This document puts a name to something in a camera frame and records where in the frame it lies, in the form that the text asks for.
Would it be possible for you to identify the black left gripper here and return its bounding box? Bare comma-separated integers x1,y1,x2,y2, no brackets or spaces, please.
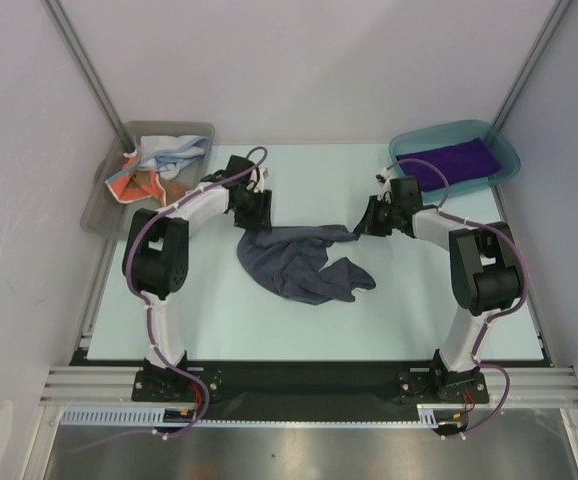
231,188,271,232

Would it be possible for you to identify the grey plastic bin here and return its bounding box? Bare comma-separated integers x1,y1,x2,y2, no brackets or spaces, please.
80,121,215,240

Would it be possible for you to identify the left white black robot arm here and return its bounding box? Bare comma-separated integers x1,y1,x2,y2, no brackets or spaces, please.
122,146,272,402

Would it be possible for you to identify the light blue towel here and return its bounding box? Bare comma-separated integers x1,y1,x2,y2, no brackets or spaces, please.
138,135,209,180

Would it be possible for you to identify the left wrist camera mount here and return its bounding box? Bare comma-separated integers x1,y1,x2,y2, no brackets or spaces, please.
246,167,268,193

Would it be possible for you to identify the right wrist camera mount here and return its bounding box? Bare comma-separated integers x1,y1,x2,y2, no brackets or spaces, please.
375,167,392,203

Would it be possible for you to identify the left aluminium corner post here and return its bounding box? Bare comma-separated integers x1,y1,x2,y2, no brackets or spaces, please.
41,0,131,142

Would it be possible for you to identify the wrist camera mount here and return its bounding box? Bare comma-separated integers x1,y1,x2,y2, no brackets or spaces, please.
246,167,268,193
375,167,392,203

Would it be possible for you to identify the right aluminium corner post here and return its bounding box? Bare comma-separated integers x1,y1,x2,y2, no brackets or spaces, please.
493,0,575,130

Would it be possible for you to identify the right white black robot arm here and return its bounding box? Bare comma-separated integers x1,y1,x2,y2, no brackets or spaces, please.
354,173,528,403

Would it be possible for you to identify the purple microfiber towel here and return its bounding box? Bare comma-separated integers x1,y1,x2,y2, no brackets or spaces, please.
396,138,503,192

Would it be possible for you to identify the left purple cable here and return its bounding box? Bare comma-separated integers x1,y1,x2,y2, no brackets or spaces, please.
68,146,270,446

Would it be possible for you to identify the dark blue-grey towel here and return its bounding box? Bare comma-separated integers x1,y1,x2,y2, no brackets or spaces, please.
236,225,376,306

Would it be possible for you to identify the brown towel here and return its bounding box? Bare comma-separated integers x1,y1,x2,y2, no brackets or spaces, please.
130,171,191,205

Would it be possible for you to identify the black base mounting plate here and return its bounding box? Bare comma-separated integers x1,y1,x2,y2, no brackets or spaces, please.
131,360,489,404

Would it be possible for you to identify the aluminium corner post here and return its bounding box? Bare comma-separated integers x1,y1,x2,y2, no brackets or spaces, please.
493,0,575,130
41,0,131,142

